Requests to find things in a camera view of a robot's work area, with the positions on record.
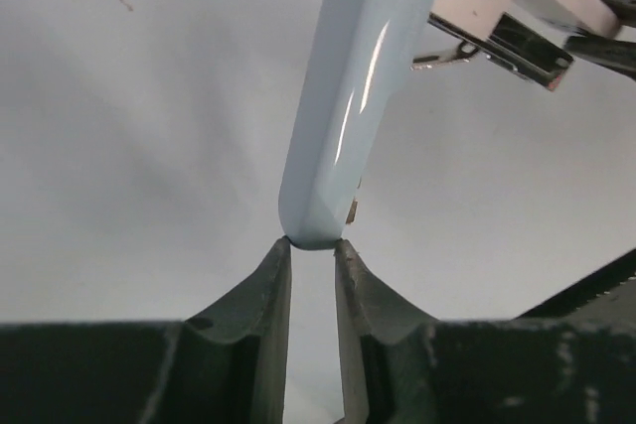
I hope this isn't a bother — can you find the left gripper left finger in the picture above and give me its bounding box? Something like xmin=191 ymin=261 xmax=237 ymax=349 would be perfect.
xmin=1 ymin=238 xmax=291 ymax=423

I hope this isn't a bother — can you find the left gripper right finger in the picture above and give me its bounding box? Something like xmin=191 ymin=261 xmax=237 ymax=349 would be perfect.
xmin=334 ymin=240 xmax=635 ymax=423

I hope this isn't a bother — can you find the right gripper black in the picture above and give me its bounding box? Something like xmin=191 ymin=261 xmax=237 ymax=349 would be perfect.
xmin=519 ymin=250 xmax=635 ymax=319

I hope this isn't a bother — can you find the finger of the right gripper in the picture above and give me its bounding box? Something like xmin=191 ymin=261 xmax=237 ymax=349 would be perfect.
xmin=563 ymin=0 xmax=636 ymax=82

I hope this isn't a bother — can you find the beige black stapler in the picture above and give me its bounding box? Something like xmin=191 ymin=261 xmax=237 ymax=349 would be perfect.
xmin=278 ymin=0 xmax=620 ymax=250

